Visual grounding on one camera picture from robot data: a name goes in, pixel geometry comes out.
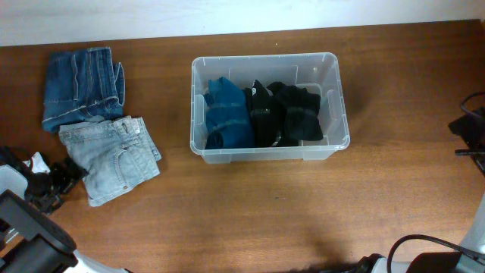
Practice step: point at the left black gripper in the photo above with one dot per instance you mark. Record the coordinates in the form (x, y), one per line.
(67, 179)

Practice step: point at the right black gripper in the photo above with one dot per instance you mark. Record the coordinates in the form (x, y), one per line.
(468, 128)

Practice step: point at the light blue jeans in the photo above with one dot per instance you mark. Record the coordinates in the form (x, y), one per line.
(117, 155)

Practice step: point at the small black garment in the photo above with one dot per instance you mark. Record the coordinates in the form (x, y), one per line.
(301, 109)

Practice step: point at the dark blue garment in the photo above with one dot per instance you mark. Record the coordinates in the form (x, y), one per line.
(227, 118)

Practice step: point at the black garment with logo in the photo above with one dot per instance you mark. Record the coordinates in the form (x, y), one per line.
(267, 117)

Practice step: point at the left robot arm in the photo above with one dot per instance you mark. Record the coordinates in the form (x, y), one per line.
(30, 241)

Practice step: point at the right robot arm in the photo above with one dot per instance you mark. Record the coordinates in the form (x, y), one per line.
(468, 256)

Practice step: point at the clear plastic storage container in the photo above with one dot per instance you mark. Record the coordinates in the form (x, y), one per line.
(318, 72)

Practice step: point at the dark blue folded jeans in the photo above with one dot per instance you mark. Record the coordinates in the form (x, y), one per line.
(82, 85)

